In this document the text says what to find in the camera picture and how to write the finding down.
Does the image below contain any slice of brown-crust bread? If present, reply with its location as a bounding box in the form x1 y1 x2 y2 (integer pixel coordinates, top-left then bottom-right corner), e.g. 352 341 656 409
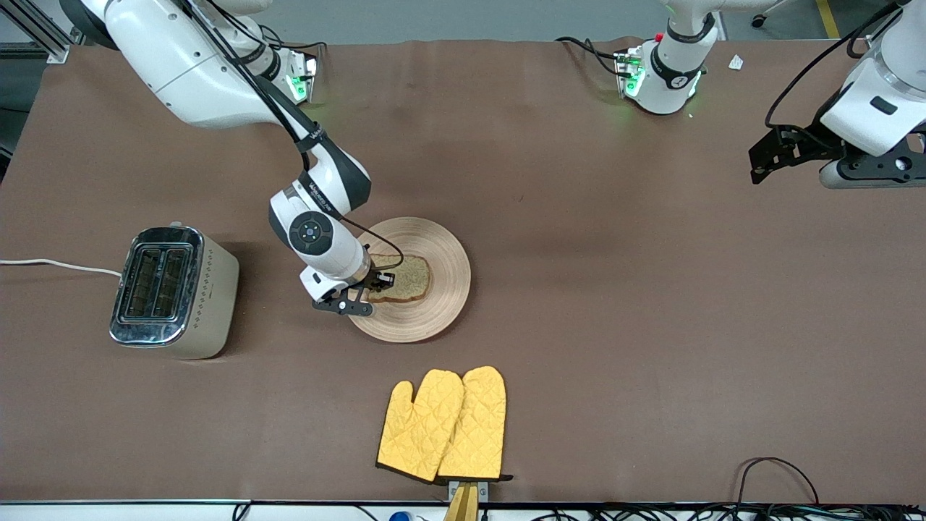
365 254 433 304

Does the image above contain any round light wooden plate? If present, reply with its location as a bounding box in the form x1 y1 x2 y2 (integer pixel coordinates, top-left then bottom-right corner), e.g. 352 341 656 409
346 216 472 344

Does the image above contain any cream and chrome toaster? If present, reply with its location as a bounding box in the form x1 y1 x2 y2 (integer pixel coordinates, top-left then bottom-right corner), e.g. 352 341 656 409
109 221 240 360

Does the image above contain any yellow quilted oven mitt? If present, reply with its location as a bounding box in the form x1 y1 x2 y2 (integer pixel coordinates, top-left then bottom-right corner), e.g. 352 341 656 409
375 369 465 483
436 365 513 483

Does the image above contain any brown table cover sheet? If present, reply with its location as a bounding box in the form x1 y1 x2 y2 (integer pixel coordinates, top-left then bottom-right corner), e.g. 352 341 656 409
0 36 926 505

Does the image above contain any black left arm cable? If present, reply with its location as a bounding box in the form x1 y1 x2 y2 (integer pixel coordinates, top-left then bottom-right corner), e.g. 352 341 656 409
765 0 905 131

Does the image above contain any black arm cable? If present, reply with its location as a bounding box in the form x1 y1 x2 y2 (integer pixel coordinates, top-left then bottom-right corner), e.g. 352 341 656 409
184 0 406 290
765 0 905 131

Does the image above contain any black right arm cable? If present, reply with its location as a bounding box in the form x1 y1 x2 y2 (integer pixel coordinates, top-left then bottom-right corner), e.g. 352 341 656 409
184 0 406 290

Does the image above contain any grey metal bracket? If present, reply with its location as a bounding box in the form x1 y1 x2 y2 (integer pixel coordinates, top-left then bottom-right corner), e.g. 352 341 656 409
447 478 490 501

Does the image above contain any black left base cable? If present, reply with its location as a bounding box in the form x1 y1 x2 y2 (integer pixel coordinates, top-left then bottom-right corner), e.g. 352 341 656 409
556 36 626 79

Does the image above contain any black base cable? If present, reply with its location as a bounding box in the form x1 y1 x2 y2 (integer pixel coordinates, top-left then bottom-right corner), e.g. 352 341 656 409
260 25 328 53
556 36 626 79

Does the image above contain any black right base cable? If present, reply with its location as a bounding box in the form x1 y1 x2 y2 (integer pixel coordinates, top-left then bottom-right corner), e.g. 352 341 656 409
260 25 328 53

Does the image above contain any white toaster power cable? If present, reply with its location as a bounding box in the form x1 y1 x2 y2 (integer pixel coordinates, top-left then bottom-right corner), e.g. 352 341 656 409
0 258 124 278

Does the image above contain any black looped cable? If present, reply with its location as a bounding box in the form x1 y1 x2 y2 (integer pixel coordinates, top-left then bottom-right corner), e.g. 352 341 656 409
733 457 822 507

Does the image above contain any black cable bundle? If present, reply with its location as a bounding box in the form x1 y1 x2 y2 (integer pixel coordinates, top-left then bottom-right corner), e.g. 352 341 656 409
477 504 926 521

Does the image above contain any aluminium frame profile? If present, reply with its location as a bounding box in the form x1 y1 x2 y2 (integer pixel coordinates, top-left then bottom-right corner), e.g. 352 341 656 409
0 0 71 64

